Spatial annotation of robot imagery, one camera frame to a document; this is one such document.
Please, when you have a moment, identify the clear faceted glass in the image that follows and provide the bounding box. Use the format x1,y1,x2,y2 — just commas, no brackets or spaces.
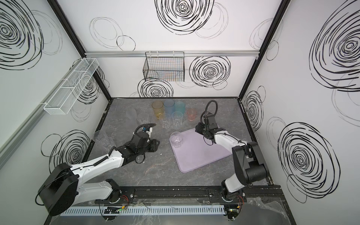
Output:
159,113,172,129
172,111,183,127
137,112,150,125
170,132,183,148
103,136,116,152

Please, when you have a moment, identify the lilac plastic tray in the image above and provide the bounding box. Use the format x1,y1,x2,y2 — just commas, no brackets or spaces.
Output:
170,128,231,173

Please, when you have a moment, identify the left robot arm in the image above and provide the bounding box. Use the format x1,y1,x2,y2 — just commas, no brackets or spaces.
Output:
37,139,160,216

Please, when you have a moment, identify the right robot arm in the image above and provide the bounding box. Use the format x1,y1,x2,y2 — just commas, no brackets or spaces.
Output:
196,112,270,202

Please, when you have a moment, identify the pink short glass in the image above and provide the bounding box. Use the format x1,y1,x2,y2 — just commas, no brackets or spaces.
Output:
187,108,197,122

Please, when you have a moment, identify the frosted clear tall glass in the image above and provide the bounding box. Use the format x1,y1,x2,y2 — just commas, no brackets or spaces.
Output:
126,108,137,127

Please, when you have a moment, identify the teal tall glass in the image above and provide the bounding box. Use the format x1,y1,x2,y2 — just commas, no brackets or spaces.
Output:
175,101,186,114

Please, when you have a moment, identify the yellow tall glass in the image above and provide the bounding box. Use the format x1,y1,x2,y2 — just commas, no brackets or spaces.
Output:
151,100,164,119

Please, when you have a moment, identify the clear plain cup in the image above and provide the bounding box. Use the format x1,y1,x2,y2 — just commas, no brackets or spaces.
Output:
92,130,107,150

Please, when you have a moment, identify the blue tall glass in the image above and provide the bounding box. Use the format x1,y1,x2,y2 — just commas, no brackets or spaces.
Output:
163,99,175,116

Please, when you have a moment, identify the white mesh shelf basket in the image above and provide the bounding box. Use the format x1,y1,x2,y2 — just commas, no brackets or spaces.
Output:
44,58,99,115

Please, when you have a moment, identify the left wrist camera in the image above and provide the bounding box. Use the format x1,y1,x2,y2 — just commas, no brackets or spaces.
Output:
142,126,152,134

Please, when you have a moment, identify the black wire basket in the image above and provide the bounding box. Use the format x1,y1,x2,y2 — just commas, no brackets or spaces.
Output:
142,51,185,82

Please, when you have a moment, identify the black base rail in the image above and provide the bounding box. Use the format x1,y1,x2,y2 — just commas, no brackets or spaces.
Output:
95,186,285,203

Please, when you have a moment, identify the white slotted cable duct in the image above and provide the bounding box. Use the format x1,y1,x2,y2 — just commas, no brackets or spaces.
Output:
61,205,226,216

